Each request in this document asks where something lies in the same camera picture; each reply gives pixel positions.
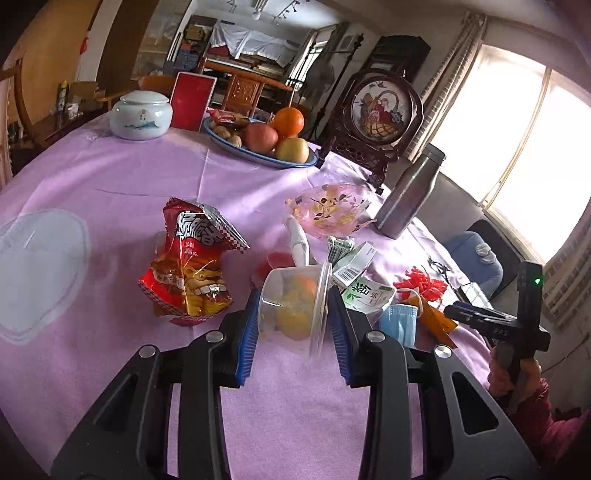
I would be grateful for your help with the spray bottle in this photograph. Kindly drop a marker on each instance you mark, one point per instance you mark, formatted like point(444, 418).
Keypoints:
point(61, 98)

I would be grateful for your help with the white hanging cloth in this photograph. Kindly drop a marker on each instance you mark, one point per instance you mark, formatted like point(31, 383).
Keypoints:
point(258, 40)

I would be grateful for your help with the eyeglasses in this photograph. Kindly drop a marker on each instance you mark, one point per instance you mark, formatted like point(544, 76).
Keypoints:
point(437, 267)

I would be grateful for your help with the green white carton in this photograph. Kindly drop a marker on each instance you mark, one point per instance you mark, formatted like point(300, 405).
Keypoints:
point(353, 265)

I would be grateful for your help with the green striped wrapper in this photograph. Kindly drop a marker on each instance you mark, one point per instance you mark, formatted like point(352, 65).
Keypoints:
point(339, 247)

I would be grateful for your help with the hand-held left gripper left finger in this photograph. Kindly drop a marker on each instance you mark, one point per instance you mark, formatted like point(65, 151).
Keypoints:
point(247, 341)

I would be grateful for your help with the carved wooden chair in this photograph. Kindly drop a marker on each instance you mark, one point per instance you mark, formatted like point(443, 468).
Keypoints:
point(242, 90)

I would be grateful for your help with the standing fan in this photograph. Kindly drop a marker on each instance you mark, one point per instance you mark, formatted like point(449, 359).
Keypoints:
point(323, 76)

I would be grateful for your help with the clear plastic lid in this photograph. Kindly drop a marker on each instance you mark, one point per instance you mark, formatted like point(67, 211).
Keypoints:
point(37, 277)

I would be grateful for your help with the crumpled white tissue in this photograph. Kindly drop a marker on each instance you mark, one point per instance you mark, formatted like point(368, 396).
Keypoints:
point(298, 240)

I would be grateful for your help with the red snack packets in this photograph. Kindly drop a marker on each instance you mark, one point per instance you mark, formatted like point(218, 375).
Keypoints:
point(226, 117)

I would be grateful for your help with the blue fruit plate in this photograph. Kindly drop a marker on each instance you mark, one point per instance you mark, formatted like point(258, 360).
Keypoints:
point(258, 156)

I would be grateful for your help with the red snack bag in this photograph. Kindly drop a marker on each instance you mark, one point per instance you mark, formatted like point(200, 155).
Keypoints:
point(194, 272)

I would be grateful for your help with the yellow apple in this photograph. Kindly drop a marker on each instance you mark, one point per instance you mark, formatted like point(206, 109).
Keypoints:
point(292, 150)

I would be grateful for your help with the walnuts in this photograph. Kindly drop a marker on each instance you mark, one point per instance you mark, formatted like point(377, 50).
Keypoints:
point(228, 134)

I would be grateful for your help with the orange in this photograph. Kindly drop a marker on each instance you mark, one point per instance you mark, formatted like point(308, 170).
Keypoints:
point(288, 121)

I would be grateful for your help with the person's right hand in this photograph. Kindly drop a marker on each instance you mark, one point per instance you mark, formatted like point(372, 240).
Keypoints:
point(499, 369)

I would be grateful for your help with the person's right forearm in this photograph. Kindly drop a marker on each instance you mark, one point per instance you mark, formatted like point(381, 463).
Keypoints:
point(535, 415)

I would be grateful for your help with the red jelly cup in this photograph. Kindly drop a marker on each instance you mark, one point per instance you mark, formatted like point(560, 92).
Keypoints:
point(276, 261)

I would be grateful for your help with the orange packet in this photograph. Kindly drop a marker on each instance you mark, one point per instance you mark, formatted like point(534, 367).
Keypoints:
point(434, 321)

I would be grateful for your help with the steel thermos bottle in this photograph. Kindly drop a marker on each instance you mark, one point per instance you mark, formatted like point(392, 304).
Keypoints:
point(406, 194)

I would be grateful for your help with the smartphone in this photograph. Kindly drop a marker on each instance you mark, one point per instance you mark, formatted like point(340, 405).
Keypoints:
point(475, 294)

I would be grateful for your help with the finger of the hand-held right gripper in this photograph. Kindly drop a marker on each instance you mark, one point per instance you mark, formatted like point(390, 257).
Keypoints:
point(471, 314)

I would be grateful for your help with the white ceramic jar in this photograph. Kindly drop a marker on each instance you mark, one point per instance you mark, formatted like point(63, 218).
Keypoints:
point(141, 115)

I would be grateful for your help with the blue cushion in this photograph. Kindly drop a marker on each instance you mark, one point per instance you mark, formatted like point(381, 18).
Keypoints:
point(475, 258)

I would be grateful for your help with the beige curtain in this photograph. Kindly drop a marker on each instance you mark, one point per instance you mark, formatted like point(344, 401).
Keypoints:
point(455, 64)

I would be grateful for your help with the red apple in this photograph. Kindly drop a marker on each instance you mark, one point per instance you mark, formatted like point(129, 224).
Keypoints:
point(261, 137)

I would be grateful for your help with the dark wooden side table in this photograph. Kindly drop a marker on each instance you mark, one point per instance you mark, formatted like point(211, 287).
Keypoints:
point(51, 127)

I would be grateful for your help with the clear plastic container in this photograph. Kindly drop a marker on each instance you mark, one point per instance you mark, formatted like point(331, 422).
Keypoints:
point(295, 309)

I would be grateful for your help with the floral glass dish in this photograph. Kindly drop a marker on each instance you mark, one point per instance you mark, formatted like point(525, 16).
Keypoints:
point(330, 210)

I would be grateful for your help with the green white drink pouch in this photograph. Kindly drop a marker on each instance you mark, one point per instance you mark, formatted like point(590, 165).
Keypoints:
point(369, 296)

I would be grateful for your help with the purple tablecloth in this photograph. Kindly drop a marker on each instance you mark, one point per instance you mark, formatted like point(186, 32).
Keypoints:
point(124, 175)

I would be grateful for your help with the orange fruit peel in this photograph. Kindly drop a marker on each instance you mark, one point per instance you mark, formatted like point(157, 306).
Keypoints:
point(295, 314)

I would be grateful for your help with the blue face mask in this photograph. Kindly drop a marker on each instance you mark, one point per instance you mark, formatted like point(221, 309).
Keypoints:
point(400, 323)

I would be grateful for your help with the curved wooden chair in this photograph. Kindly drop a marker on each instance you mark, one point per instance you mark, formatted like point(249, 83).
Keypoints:
point(18, 97)

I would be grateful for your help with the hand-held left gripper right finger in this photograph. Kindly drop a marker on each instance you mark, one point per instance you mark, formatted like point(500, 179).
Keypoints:
point(337, 341)

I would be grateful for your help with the red box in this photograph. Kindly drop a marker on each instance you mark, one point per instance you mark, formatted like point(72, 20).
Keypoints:
point(191, 101)

